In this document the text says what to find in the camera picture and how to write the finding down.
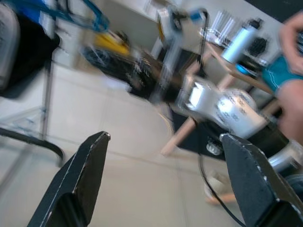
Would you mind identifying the blue tubular frame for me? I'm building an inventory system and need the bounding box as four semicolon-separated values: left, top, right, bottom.
6;0;111;33

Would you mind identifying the black curved metal tube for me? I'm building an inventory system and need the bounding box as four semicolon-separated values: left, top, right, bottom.
0;127;65;165

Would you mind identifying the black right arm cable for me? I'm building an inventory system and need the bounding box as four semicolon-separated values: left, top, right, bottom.
198;8;211;69

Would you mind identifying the white slatted object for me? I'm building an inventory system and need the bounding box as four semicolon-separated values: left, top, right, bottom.
211;9;235;37

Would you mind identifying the yellow object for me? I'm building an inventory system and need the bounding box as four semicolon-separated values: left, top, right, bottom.
94;32;130;57

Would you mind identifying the silver water bottle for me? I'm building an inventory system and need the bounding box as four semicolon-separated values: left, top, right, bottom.
221;18;264;63

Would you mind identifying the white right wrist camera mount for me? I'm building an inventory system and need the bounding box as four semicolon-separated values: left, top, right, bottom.
151;4;204;105

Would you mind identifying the thin black cable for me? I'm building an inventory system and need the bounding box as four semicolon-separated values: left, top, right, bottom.
198;151;248;227

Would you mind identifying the person in teal shorts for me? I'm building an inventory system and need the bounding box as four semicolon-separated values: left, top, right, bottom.
261;9;303;145

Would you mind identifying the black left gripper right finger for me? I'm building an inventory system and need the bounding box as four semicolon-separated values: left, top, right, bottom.
219;132;303;227

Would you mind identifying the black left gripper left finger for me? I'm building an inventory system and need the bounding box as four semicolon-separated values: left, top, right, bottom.
27;131;111;227

